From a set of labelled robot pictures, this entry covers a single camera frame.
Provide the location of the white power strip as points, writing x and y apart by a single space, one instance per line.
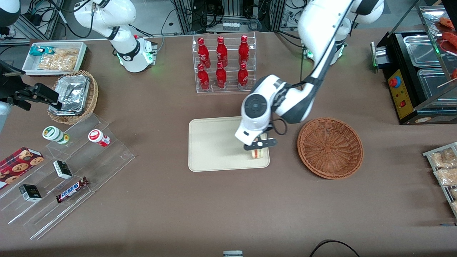
231 26

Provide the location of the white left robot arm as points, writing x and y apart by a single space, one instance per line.
321 28

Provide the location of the red cookie box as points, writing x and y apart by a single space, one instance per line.
18 166

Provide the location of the white plastic bin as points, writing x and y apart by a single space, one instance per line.
30 65

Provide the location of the aluminium foil container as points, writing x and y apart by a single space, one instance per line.
71 94

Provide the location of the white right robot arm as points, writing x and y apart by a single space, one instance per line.
123 39

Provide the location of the clear bag of pastry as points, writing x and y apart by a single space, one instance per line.
442 159
454 193
446 176

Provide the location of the silver metal side box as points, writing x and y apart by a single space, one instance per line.
378 55

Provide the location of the black food warmer machine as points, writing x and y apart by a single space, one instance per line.
403 92

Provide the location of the red cola bottle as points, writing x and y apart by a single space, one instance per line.
221 50
203 76
242 75
202 51
221 75
244 49

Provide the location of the grey device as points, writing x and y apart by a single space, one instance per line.
232 254

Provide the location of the tray of packaged snacks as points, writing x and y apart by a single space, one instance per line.
428 154

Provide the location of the steel food pan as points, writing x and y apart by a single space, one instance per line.
421 50
432 85

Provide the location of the clear bag of fried snacks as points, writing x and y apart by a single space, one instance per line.
59 59

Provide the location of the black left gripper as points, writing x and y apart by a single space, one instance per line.
269 128

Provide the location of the green lid cup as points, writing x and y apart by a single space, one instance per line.
53 134

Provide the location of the clear acrylic bottle rack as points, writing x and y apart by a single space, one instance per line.
230 50

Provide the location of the beige plastic tray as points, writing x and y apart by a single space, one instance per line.
210 146

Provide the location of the teal snack packet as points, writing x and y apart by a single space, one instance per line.
37 50

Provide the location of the red sausage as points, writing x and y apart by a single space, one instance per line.
446 22
450 37

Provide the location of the brown wicker basket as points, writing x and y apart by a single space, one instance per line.
330 148

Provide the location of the light wicker basket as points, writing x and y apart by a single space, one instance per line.
93 96

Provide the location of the red lid cup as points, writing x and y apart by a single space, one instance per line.
97 137

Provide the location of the clear acrylic stepped display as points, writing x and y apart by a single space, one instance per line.
107 157

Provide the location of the Snickers chocolate bar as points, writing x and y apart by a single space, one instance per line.
71 190

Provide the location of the black equipment rack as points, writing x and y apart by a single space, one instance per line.
200 10

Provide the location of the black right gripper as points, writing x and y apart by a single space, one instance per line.
9 87

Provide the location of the triangular sandwich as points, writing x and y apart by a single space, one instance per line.
259 154

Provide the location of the small black box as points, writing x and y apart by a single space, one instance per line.
30 192
62 169

